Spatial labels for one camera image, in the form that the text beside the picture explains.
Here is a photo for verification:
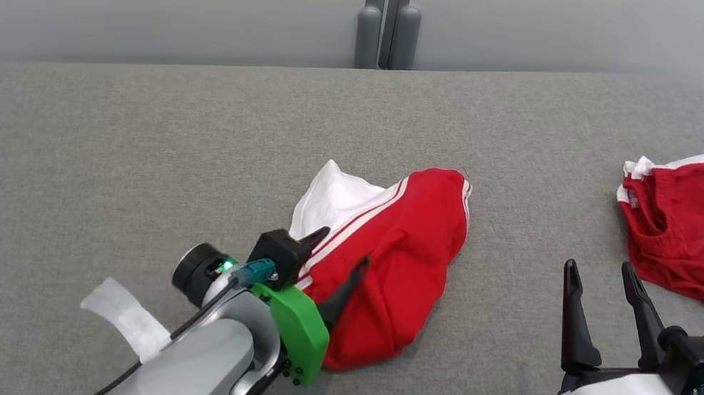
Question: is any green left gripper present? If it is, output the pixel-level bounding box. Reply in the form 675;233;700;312
237;215;377;395

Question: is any red Bulls 23 jersey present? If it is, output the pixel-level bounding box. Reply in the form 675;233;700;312
266;143;479;390

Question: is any white tape strip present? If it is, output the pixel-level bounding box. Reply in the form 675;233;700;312
72;273;181;369

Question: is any grey aluminium partition post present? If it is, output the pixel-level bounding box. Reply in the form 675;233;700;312
349;0;388;73
377;0;426;75

